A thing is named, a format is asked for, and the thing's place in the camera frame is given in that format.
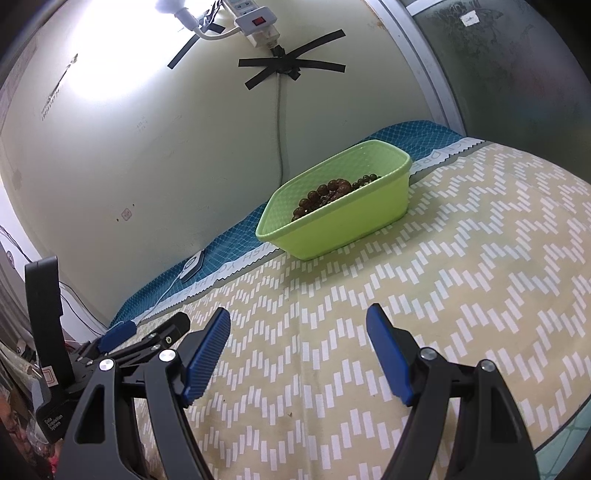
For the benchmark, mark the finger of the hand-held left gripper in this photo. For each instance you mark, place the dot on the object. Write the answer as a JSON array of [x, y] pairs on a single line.
[[168, 328], [117, 336]]

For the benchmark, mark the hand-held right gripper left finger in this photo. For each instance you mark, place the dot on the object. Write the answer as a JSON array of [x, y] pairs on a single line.
[[207, 350]]

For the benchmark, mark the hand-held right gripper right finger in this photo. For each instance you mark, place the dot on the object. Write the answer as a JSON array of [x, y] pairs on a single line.
[[390, 350]]

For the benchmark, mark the green plastic basket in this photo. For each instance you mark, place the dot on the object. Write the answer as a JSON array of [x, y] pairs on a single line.
[[341, 226]]

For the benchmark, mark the white blanket controller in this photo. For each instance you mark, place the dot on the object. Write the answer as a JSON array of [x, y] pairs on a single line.
[[191, 266]]

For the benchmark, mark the beige zigzag patterned blanket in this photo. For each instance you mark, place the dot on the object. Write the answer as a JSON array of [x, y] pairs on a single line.
[[369, 286]]

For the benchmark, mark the cluttered household pile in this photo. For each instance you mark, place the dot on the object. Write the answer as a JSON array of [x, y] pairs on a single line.
[[16, 397]]

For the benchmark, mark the blue quilted blanket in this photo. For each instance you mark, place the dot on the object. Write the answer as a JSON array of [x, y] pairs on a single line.
[[221, 249]]

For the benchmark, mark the black tape strip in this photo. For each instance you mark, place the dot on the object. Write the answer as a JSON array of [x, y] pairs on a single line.
[[323, 67], [261, 78], [182, 54], [318, 40]]

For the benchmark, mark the frosted glass door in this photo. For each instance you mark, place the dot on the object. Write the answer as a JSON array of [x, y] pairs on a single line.
[[508, 69]]

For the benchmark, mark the white lamp with bulb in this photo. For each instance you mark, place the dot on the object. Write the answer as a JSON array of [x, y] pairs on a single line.
[[168, 5]]

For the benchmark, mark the white power strip red switch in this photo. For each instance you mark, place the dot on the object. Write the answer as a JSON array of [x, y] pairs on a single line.
[[258, 26]]

